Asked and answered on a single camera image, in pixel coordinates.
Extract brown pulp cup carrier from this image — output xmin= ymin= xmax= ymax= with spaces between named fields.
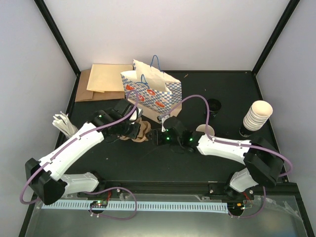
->
xmin=119 ymin=118 xmax=151 ymax=143

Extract blue checkered paper bag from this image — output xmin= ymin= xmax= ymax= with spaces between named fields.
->
xmin=120 ymin=55 xmax=182 ymax=122

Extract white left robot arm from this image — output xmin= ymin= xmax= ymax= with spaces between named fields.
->
xmin=25 ymin=99 xmax=143 ymax=205

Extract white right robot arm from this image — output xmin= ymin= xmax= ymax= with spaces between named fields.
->
xmin=146 ymin=116 xmax=284 ymax=200

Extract white paper coffee cup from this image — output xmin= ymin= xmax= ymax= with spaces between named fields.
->
xmin=196 ymin=124 xmax=215 ymax=136

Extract light tan paper bag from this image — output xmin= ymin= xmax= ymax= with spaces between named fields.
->
xmin=86 ymin=64 xmax=133 ymax=92

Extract brown kraft paper bag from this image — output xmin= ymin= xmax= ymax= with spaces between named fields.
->
xmin=75 ymin=69 xmax=125 ymax=102

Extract stack of black lids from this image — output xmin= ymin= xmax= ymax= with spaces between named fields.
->
xmin=207 ymin=99 xmax=222 ymax=118

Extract white wrapped stirrers bundle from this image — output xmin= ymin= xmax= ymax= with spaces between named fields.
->
xmin=52 ymin=112 xmax=78 ymax=139

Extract small electronics board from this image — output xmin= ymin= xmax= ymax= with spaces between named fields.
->
xmin=90 ymin=200 xmax=108 ymax=208

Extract stack of white paper cups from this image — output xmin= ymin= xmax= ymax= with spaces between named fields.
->
xmin=239 ymin=100 xmax=273 ymax=138

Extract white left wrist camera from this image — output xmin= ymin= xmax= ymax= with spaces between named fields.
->
xmin=129 ymin=108 xmax=143 ymax=122

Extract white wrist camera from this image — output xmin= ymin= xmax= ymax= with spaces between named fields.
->
xmin=129 ymin=108 xmax=143 ymax=122
xmin=161 ymin=115 xmax=171 ymax=132

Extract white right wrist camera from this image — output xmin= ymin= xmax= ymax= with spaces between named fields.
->
xmin=161 ymin=115 xmax=171 ymax=132

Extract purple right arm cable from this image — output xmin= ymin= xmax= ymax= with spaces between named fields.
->
xmin=161 ymin=95 xmax=294 ymax=177

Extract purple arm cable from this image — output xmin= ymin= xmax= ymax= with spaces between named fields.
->
xmin=161 ymin=95 xmax=294 ymax=177
xmin=19 ymin=89 xmax=139 ymax=205

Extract light blue slotted cable duct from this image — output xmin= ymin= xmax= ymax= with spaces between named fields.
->
xmin=41 ymin=199 xmax=229 ymax=214

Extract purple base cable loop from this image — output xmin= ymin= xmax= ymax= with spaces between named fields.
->
xmin=88 ymin=187 xmax=138 ymax=220

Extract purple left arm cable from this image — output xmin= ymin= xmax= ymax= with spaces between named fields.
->
xmin=19 ymin=89 xmax=139 ymax=205

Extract black corner frame post left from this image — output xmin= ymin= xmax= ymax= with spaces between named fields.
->
xmin=34 ymin=0 xmax=80 ymax=76

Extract black corner frame post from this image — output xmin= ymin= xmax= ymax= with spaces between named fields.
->
xmin=252 ymin=0 xmax=300 ymax=76
xmin=34 ymin=0 xmax=80 ymax=76

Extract black corner frame post right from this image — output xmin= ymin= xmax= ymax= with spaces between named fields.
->
xmin=252 ymin=0 xmax=300 ymax=76

